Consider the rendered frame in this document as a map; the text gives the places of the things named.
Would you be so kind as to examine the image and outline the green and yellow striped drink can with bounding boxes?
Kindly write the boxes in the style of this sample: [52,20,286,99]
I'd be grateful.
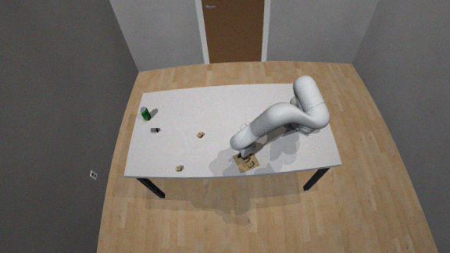
[140,107,151,121]

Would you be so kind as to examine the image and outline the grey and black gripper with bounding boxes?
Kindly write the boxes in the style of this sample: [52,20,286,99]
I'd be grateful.
[237,145,256,160]

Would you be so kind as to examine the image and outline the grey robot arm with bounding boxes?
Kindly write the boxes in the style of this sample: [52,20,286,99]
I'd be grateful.
[230,76,330,151]

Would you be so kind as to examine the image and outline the tan square mat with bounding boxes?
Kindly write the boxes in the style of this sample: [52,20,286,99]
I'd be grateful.
[233,153,259,173]

